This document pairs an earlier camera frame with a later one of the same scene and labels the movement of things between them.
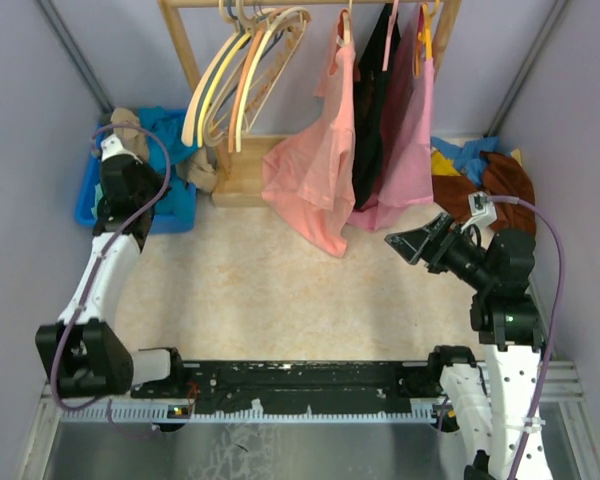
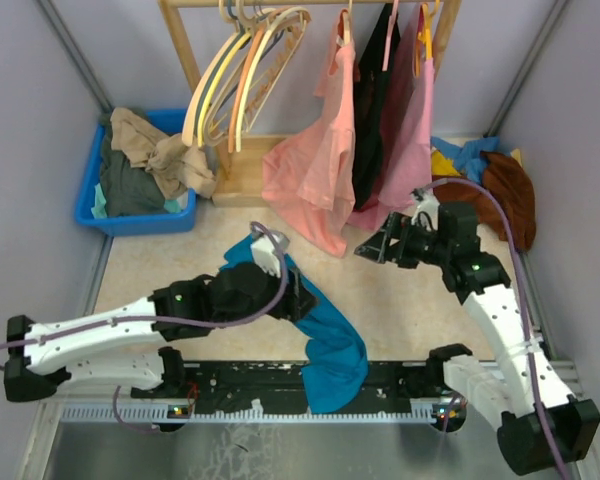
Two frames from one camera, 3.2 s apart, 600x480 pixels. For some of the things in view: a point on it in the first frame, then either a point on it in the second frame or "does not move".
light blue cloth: [468, 158] does not move
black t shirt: [370, 81] does not move
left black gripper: [157, 177] to [295, 300]
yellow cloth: [443, 166] does not move
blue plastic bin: [162, 225] does not move
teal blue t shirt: [179, 198] to [335, 367]
